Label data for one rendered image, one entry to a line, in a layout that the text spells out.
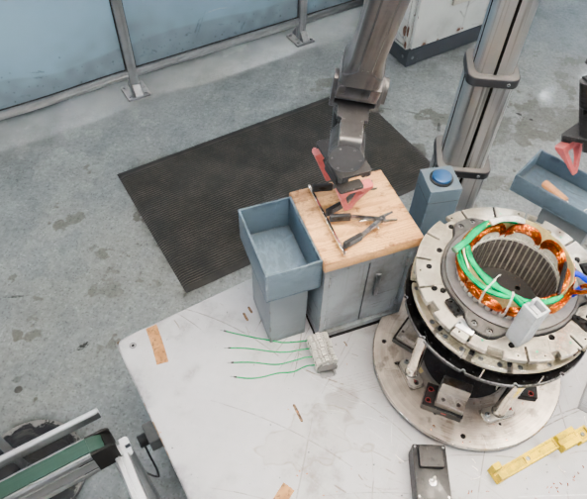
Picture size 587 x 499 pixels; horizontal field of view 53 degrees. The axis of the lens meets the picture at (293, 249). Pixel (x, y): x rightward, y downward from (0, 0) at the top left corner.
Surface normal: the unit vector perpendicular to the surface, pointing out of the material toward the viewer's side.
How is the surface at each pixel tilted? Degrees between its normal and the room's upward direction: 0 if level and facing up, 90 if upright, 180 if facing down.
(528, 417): 0
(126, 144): 0
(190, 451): 0
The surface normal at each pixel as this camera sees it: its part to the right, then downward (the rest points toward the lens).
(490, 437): 0.02, -0.62
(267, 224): 0.34, 0.75
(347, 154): -0.11, 0.78
